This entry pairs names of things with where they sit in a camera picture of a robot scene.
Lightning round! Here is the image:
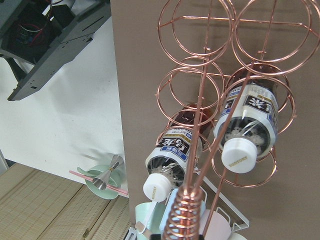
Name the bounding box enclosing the copper wire bottle basket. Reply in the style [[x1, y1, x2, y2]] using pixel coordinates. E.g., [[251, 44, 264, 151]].
[[156, 0, 320, 240]]

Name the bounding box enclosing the tea bottle white cap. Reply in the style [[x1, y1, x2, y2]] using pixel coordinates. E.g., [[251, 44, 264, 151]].
[[213, 78, 279, 174]]

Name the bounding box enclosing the green plate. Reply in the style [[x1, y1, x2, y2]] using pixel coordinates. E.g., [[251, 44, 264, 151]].
[[77, 158, 128, 200]]

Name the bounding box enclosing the steel jigger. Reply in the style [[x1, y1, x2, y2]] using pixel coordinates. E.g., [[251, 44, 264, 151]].
[[95, 154, 124, 184]]

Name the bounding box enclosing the pastel green cup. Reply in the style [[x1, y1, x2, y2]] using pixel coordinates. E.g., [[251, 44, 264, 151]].
[[135, 202, 166, 234]]

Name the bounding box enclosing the pink straw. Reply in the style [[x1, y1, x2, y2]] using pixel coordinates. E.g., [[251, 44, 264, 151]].
[[68, 170, 129, 196]]

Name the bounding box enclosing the pastel blue cup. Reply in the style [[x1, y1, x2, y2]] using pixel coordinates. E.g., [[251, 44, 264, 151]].
[[159, 188, 207, 235]]

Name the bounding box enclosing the pastel pink cup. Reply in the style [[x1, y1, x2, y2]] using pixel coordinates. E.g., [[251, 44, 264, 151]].
[[199, 209, 231, 240]]

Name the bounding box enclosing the white wire cup rack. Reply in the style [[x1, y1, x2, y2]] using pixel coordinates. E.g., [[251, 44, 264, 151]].
[[127, 172, 250, 240]]

